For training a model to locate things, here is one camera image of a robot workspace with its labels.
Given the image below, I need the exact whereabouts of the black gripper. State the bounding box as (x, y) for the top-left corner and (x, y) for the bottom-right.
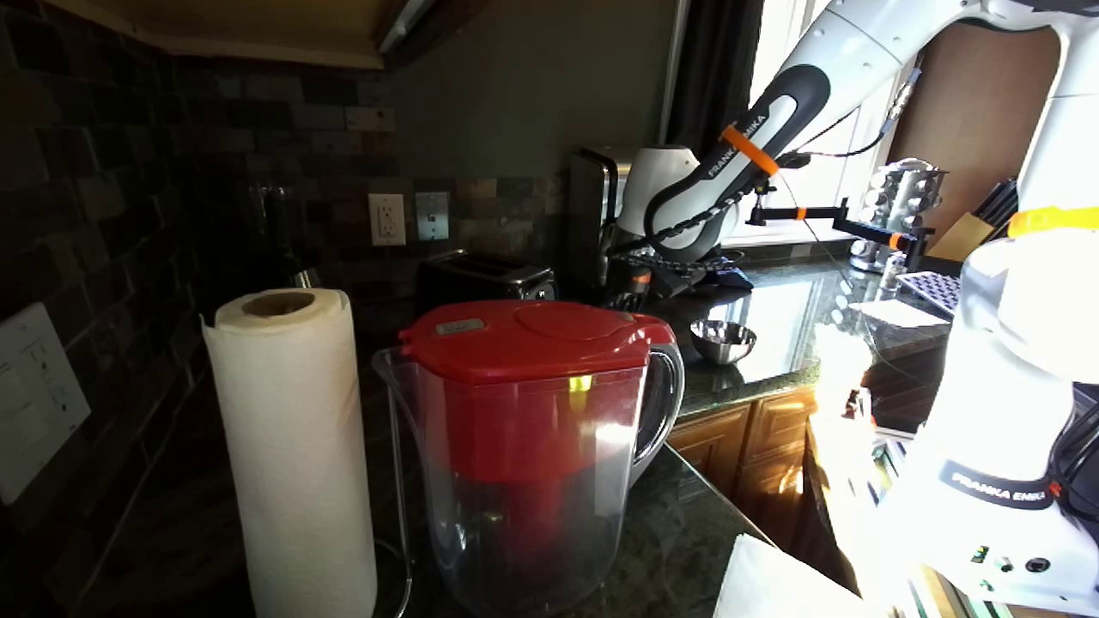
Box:
(622, 253), (759, 325)

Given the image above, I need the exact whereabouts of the black robot base connector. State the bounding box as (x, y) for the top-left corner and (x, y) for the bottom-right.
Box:
(1045, 382), (1099, 542)

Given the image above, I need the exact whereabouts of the black coffee maker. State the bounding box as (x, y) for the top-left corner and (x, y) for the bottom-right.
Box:
(563, 149), (631, 309)

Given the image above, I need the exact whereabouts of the wooden lower cabinet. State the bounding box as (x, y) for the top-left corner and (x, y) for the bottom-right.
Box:
(667, 382), (835, 561)

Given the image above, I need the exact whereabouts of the wooden cabinet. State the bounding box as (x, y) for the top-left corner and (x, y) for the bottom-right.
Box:
(667, 382), (835, 561)
(46, 0), (495, 71)

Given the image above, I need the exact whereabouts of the black chrome toaster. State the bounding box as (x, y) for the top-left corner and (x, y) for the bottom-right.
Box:
(410, 252), (563, 341)

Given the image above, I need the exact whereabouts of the dark curtain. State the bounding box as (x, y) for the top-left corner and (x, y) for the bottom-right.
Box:
(660, 0), (769, 152)

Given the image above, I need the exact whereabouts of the red lid water pitcher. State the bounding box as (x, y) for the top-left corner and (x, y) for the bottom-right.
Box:
(373, 300), (692, 618)

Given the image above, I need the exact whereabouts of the striped blue cloth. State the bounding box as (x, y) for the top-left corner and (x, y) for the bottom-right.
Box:
(893, 269), (970, 321)

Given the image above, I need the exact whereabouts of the wooden knife block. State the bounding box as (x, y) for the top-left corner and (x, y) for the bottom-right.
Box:
(923, 175), (1025, 270)

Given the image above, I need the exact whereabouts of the white paper sheet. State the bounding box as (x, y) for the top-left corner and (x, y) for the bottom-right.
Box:
(710, 528), (881, 618)

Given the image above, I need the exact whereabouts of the yellow tape band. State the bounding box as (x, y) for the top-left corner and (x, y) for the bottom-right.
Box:
(1008, 201), (1099, 243)

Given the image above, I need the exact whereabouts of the white paper towel roll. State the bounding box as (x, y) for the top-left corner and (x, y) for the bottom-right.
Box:
(200, 286), (382, 618)

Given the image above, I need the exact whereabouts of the wooden upper cabinet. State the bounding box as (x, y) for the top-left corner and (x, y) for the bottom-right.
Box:
(46, 0), (495, 71)

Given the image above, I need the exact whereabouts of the orange strap on arm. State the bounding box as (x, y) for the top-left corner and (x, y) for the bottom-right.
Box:
(717, 121), (788, 183)

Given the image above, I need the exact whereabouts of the small wall outlet plate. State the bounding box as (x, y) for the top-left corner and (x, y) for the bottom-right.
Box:
(413, 190), (457, 247)

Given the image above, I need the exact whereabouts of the white wall outlet plate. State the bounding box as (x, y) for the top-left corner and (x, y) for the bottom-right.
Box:
(366, 190), (413, 252)

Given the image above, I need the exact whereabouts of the white wall switch plate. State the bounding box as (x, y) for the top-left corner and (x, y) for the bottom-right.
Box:
(0, 302), (98, 509)

